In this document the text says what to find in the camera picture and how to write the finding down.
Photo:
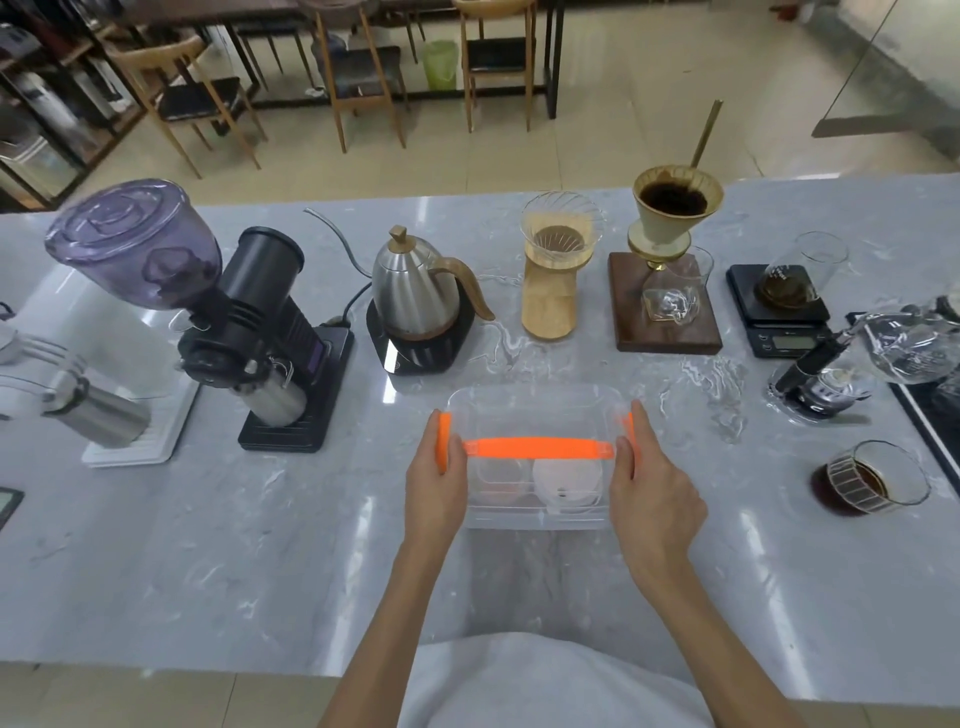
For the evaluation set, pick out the dark tablet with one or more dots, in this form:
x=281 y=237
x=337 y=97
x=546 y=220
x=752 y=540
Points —
x=7 y=506

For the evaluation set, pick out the person's right hand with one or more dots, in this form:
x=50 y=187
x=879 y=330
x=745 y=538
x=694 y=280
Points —
x=660 y=517

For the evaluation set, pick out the clear plastic cup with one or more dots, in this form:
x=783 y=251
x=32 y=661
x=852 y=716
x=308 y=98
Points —
x=501 y=480

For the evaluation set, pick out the white grinder with purple hopper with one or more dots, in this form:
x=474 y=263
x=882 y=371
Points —
x=112 y=247

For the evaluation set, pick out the glass carafe with coffee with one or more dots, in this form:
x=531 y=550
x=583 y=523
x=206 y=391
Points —
x=787 y=289

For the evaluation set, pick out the steel dosing cup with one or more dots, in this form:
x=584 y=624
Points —
x=281 y=397

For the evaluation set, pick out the cream ceramic dripper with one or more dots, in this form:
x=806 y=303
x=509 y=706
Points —
x=660 y=229

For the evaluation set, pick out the person's white shirt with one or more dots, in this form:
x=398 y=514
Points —
x=547 y=682

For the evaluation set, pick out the black digital scale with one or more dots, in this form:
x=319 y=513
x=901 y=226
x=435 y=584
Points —
x=787 y=341

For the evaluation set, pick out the person's right thumb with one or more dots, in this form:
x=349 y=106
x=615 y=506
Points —
x=643 y=442

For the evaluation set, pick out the brass stand with walnut base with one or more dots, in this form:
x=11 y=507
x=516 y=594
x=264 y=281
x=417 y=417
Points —
x=630 y=322

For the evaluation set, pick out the glass syphon coffee maker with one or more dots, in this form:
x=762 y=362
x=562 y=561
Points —
x=900 y=345

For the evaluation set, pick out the steel gooseneck kettle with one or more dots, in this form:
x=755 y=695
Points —
x=409 y=289

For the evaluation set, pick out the black metal storage shelf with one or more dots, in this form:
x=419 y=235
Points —
x=45 y=112

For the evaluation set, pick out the person's right forearm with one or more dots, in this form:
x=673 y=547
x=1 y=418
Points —
x=712 y=645

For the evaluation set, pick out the black grinder base tray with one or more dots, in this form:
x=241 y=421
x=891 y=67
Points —
x=300 y=439

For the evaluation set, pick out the person's left hand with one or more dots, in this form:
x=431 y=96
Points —
x=431 y=502

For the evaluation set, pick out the wooden chair black seat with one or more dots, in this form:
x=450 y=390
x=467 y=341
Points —
x=195 y=97
x=496 y=56
x=367 y=71

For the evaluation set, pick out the person's left thumb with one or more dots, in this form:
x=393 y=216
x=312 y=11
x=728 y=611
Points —
x=432 y=442

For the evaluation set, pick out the black coffee grinder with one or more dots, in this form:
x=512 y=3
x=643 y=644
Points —
x=255 y=300

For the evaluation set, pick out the person's left forearm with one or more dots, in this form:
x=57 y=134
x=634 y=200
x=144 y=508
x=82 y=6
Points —
x=390 y=637

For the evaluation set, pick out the glass ribbed dripper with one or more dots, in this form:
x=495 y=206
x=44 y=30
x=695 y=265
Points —
x=562 y=217

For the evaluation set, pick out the dark dining table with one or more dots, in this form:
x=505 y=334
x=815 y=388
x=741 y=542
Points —
x=225 y=11

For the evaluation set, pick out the small glass server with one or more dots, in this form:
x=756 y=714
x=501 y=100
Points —
x=675 y=300

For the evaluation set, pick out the black kettle base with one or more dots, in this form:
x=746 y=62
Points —
x=420 y=356

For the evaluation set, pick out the green trash bin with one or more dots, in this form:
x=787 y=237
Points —
x=441 y=64

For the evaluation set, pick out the ribbed glass cup with coffee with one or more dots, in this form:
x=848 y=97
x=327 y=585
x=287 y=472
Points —
x=862 y=484

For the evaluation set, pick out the light wooden dripper stand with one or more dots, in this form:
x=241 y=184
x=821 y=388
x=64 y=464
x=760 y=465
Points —
x=551 y=300

